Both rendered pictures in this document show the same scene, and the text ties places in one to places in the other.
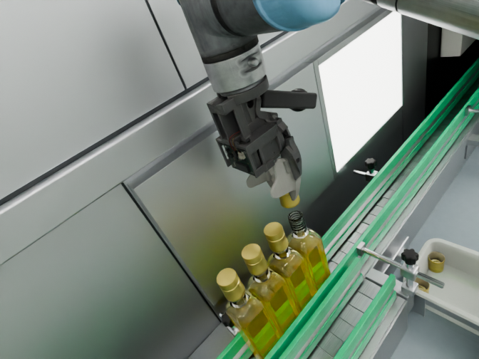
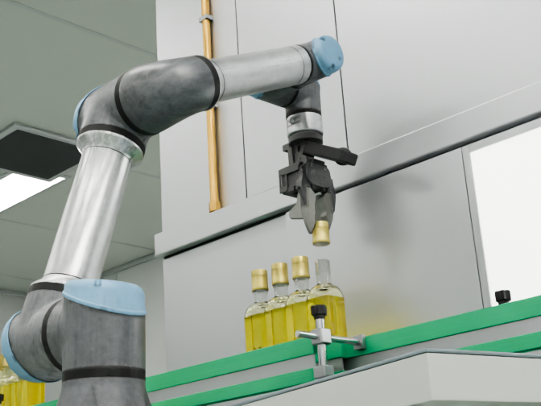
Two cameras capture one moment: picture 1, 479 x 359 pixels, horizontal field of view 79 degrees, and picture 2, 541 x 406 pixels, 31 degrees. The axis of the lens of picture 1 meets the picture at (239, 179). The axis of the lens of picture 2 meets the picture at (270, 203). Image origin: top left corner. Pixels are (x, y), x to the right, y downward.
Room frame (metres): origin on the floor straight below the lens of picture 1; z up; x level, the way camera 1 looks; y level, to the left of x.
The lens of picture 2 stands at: (-0.22, -1.79, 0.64)
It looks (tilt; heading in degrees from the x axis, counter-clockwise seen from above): 19 degrees up; 73
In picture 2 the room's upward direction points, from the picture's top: 4 degrees counter-clockwise
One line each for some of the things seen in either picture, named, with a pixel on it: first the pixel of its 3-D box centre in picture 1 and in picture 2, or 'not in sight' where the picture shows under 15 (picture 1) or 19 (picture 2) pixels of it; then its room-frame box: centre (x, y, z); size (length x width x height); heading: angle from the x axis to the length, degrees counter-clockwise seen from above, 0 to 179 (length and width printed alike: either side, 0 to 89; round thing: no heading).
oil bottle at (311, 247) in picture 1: (310, 265); (328, 338); (0.40, -0.07, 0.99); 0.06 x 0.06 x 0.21; 30
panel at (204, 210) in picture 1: (316, 132); (468, 235); (0.64, -0.23, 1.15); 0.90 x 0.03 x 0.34; 120
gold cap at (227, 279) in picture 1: (230, 284); (259, 280); (0.31, 0.08, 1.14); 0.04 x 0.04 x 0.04
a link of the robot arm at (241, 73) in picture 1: (237, 69); (303, 129); (0.39, -0.05, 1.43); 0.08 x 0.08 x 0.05
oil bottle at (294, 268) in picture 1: (294, 285); (306, 344); (0.37, -0.02, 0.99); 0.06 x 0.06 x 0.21; 30
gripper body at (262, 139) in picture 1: (250, 126); (304, 167); (0.39, -0.04, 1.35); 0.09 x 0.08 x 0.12; 118
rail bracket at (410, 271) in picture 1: (397, 267); (330, 342); (0.34, -0.23, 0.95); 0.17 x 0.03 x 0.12; 30
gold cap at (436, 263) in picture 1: (435, 262); not in sight; (0.41, -0.38, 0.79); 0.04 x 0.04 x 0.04
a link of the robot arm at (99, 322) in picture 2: not in sight; (101, 325); (-0.07, -0.42, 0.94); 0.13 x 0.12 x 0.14; 118
